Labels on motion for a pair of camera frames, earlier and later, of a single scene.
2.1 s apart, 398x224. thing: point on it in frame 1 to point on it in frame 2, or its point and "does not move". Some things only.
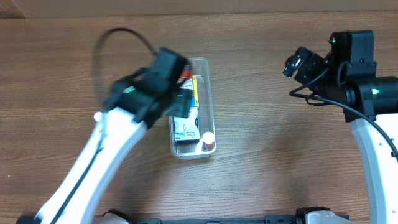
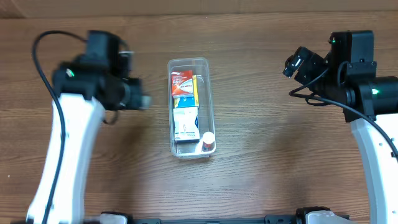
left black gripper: (179, 101) to (134, 94)
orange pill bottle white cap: (208, 142) does not move
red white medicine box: (186, 80) does not move
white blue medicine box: (188, 129) does not move
